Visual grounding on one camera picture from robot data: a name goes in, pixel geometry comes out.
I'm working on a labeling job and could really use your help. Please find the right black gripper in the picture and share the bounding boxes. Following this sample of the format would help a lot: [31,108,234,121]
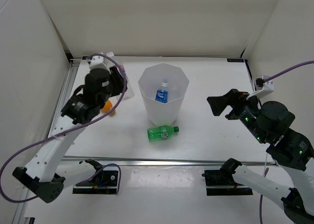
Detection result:
[206,88,268,143]

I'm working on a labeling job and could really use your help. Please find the orange plastic bottle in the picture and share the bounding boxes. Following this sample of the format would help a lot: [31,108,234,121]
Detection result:
[101,100,116,116]

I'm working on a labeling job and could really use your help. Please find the clear bottle white label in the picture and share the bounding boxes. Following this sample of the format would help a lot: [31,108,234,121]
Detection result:
[103,51,135,102]

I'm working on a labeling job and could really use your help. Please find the clear plastic bottle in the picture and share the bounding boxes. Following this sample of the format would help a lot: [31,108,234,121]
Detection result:
[170,83,180,92]

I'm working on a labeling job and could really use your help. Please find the blue label Pocari bottle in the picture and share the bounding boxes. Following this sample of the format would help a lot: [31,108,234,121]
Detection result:
[155,81,168,103]

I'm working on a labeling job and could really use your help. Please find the green plastic bottle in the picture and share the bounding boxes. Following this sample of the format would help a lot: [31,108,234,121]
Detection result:
[147,125,180,142]

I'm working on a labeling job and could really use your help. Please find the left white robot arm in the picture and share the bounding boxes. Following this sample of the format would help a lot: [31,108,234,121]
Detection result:
[12,66,128,203]

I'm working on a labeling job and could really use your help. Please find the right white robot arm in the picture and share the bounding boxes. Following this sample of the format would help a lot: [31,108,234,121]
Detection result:
[202,89,314,224]

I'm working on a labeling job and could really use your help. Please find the white octagonal plastic bin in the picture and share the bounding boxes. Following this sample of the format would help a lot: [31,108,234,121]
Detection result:
[138,63,189,126]

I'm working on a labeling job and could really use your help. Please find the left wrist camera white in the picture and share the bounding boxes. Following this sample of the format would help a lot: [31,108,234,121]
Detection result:
[87,52,115,70]

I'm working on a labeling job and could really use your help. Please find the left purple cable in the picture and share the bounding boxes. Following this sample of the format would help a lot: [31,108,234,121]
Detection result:
[0,53,129,204]

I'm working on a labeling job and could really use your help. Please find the purple cable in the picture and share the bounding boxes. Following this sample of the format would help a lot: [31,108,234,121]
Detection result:
[0,53,129,204]
[259,59,314,224]

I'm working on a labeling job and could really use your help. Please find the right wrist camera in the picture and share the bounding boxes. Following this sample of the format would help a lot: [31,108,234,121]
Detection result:
[246,75,274,100]

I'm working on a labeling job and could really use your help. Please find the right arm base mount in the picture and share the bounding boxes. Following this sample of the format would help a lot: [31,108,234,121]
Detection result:
[202,170,253,196]

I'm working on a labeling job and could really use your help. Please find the aluminium front rail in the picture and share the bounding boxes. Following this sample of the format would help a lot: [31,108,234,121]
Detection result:
[60,156,278,166]

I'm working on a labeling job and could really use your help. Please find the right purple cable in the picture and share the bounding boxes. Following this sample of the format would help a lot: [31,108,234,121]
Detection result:
[259,59,314,224]

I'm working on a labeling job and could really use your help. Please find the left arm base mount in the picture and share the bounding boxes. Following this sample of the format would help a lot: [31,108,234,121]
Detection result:
[72,164,121,195]

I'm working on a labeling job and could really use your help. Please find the left aluminium frame rail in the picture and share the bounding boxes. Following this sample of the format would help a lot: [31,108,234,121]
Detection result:
[12,59,81,224]

